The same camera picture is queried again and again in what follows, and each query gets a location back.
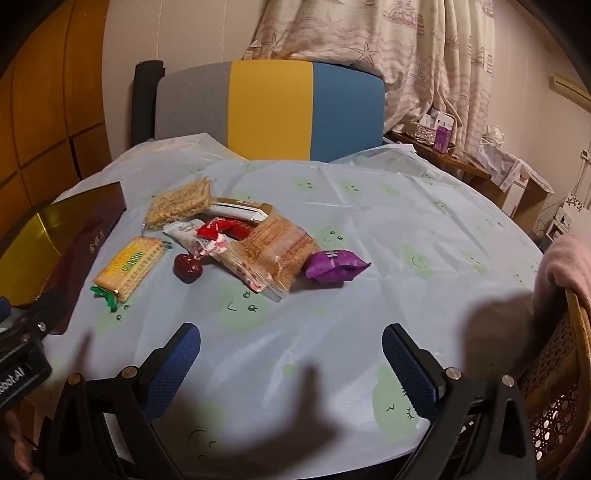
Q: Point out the grey yellow blue chair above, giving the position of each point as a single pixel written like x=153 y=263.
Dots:
x=272 y=110

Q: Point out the orange crispy snack packet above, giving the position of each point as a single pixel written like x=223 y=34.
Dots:
x=277 y=249

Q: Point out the printed cream curtain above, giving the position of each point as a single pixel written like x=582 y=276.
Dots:
x=397 y=50

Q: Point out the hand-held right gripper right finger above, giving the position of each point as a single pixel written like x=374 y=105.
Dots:
x=408 y=369

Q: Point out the puffed rice cracker packet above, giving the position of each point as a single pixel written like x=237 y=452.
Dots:
x=180 y=203

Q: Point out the pink towel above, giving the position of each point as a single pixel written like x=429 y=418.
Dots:
x=565 y=263

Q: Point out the wicker chair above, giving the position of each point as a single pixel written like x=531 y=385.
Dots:
x=561 y=397

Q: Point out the yellow green biscuit packet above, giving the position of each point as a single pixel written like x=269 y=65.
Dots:
x=129 y=265

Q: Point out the gold white sachet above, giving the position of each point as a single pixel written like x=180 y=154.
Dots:
x=244 y=208

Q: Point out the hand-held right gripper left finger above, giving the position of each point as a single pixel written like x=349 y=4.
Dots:
x=173 y=369

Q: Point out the silver patterned tissue box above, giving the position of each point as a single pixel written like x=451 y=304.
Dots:
x=421 y=134

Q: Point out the red date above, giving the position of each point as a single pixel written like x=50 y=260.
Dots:
x=185 y=268

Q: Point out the wooden side table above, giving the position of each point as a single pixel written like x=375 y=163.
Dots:
x=466 y=168

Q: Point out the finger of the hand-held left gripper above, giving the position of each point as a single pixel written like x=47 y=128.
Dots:
x=3 y=307

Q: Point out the cream wall-mounted box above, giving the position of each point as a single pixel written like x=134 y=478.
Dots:
x=570 y=85

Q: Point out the purple snack packet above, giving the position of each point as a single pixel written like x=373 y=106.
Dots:
x=334 y=265

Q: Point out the white appliance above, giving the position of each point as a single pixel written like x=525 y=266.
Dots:
x=565 y=219

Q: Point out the red candy packet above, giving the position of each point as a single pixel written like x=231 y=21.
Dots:
x=212 y=227
x=239 y=230

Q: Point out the light blue plastic tablecloth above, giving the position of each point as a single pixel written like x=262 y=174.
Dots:
x=369 y=221

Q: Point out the white red label snack packet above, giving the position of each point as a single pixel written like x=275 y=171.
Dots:
x=182 y=233

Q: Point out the gold tin box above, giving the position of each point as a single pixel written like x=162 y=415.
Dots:
x=41 y=240

